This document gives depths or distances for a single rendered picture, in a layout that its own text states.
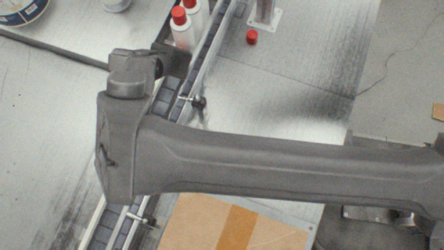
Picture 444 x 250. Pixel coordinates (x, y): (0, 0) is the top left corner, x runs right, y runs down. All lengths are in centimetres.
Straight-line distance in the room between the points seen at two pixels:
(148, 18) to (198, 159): 88
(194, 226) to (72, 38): 71
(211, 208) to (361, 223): 103
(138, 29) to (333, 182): 90
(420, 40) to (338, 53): 124
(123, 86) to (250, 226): 39
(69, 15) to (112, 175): 96
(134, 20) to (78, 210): 55
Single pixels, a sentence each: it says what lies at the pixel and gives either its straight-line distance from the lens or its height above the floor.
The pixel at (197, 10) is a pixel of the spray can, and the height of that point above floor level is 104.
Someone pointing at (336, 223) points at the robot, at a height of 24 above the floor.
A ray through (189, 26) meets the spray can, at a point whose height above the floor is 104.
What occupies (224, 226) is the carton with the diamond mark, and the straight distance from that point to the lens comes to 71.
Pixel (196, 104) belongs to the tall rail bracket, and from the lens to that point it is 93.
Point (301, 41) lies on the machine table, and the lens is 118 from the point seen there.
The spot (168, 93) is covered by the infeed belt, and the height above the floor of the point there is 88.
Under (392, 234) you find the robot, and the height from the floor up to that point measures 24.
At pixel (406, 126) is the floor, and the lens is 212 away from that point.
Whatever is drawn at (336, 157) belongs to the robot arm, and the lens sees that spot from 36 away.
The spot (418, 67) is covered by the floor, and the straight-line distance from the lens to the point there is 229.
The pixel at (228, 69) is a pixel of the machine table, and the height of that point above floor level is 83.
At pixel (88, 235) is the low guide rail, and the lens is 97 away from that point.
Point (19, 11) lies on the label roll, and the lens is 127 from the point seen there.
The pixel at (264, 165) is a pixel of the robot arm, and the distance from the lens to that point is 34.
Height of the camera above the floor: 183
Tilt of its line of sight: 70 degrees down
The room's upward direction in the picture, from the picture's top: 5 degrees counter-clockwise
